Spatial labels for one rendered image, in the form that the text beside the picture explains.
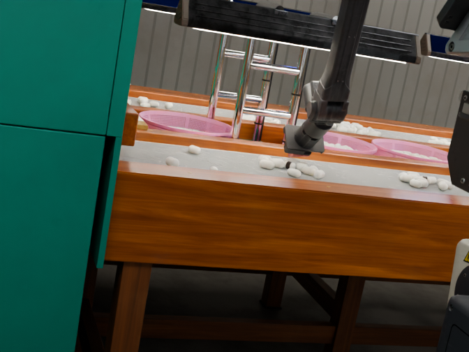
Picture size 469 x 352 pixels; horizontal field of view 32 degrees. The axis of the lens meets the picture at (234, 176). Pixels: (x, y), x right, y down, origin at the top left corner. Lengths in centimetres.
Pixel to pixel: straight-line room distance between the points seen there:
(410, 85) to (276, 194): 243
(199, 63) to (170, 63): 13
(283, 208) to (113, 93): 44
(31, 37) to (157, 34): 213
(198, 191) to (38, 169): 32
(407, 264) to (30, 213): 84
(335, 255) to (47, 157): 66
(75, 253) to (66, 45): 39
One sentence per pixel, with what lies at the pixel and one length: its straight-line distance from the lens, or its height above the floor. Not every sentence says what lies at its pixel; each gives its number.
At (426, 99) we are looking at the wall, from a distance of 410.
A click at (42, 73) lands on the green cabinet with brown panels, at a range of 148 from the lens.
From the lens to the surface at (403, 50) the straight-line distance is 206.
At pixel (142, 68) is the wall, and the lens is 358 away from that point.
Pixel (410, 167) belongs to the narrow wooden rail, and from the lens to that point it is 229.
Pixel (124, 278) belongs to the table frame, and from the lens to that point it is 166.
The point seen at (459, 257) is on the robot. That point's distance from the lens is 144.
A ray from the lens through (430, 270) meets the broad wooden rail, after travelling 190.
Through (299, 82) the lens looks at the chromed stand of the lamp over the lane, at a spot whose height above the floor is 93.
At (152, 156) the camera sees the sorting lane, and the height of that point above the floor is 74.
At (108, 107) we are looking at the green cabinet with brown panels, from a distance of 151.
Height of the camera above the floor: 114
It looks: 13 degrees down
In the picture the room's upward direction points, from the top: 10 degrees clockwise
